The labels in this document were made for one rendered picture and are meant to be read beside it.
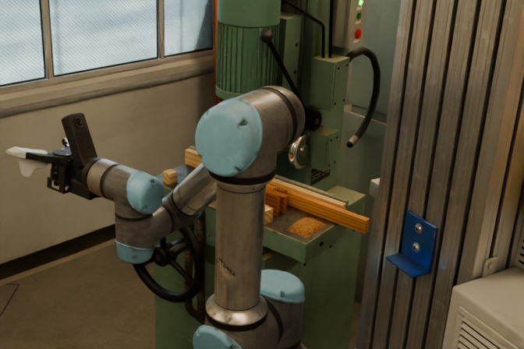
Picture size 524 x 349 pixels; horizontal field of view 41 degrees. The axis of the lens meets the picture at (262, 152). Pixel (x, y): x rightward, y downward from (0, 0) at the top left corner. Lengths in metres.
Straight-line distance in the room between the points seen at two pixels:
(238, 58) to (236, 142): 0.86
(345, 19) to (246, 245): 1.08
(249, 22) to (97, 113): 1.60
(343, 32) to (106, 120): 1.60
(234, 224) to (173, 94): 2.47
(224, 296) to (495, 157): 0.53
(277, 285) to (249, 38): 0.77
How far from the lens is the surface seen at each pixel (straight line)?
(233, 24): 1.94
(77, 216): 3.53
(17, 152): 1.55
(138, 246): 1.44
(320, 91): 2.12
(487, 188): 1.11
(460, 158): 1.14
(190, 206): 1.46
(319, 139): 2.14
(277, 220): 1.99
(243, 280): 1.27
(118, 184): 1.40
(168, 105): 3.64
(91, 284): 3.39
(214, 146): 1.15
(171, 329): 2.41
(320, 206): 2.01
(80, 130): 1.51
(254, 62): 1.96
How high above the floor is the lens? 1.82
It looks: 22 degrees down
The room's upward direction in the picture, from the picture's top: 3 degrees clockwise
